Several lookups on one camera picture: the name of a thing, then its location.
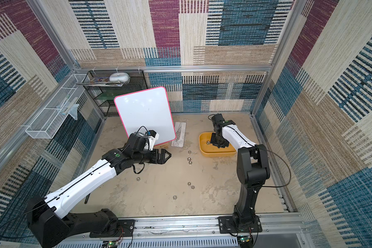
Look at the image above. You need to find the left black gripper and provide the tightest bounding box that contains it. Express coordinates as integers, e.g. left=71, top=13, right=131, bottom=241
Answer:
left=132, top=148, right=172, bottom=164

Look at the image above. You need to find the yellow plastic storage box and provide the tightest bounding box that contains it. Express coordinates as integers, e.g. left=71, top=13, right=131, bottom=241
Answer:
left=199, top=132, right=237, bottom=158

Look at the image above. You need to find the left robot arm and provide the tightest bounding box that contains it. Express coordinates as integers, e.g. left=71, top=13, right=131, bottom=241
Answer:
left=23, top=130, right=172, bottom=248

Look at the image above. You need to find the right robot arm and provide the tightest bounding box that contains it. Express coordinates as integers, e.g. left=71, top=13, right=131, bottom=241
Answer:
left=208, top=113, right=285, bottom=237

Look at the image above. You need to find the white ruler package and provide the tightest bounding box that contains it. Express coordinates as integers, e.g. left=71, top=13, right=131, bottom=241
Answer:
left=171, top=122, right=186, bottom=147

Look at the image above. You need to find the pink framed whiteboard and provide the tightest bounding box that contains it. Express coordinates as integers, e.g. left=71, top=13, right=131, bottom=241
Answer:
left=114, top=86, right=176, bottom=145

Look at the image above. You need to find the white round device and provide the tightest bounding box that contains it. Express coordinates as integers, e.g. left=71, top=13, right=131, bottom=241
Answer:
left=109, top=72, right=130, bottom=84

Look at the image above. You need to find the magazine on shelf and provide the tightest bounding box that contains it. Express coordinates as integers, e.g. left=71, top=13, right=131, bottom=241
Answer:
left=76, top=77, right=130, bottom=87

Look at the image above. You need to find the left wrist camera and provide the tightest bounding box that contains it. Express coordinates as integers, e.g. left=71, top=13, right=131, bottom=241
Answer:
left=144, top=130, right=159, bottom=151

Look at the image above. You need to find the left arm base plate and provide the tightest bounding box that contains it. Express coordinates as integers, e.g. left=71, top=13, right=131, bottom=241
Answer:
left=89, top=219, right=135, bottom=238

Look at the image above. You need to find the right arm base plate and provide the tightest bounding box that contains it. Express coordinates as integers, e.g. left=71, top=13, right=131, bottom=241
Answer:
left=217, top=216, right=262, bottom=235

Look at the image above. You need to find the black wire shelf rack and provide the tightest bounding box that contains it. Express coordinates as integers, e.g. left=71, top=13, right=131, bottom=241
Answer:
left=81, top=70, right=148, bottom=117

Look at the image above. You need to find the white wire wall basket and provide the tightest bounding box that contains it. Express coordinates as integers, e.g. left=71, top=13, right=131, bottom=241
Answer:
left=25, top=74, right=85, bottom=139

